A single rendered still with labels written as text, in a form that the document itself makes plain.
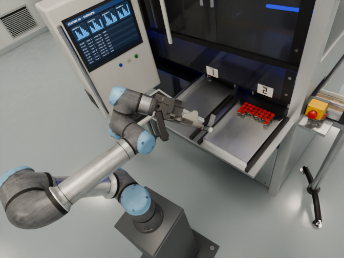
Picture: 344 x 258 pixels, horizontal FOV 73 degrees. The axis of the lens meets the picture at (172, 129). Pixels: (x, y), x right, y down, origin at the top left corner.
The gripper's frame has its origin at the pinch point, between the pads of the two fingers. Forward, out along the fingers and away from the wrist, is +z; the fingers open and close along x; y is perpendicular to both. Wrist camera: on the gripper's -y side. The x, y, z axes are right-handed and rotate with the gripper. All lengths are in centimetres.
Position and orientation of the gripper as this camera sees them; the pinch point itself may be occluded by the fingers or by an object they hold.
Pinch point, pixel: (199, 127)
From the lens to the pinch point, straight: 91.4
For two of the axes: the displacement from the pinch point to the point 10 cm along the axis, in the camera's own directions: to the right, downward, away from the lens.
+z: 9.5, 2.9, 1.2
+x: -1.4, 0.3, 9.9
